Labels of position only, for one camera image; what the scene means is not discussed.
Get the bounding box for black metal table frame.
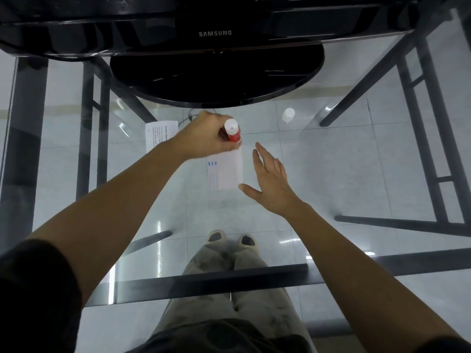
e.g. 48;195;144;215
0;3;471;339

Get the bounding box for person's left forearm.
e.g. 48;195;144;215
27;139;188;305

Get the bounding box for red and white glue stick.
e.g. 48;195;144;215
223;118;243;146

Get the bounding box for black shirt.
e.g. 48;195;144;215
0;238;471;353

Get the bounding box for grey trousers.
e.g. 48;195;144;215
153;244;317;353

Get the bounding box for thin black cable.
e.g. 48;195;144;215
178;108;198;127

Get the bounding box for black flat-screen television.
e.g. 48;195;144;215
0;0;455;109

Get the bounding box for person's left hand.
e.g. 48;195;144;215
171;110;242;161

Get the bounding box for person's right hand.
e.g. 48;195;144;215
238;142;305;220

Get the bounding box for person's right forearm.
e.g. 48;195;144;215
285;202;461;353

